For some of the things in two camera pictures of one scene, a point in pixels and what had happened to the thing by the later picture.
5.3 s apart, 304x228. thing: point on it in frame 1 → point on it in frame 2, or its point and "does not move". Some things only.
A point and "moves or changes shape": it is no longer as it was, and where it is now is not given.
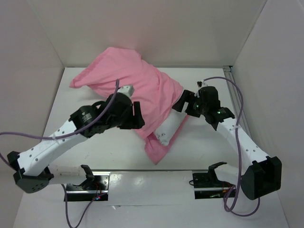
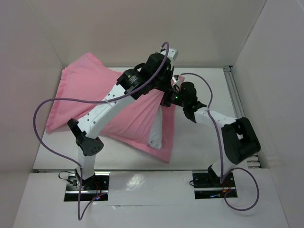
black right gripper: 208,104 → 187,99
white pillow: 169,126 → 155,140
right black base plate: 206,185 does not move
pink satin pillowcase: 156,90 moves or changes shape
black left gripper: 137,121 → 166,88
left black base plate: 95,185 does not move
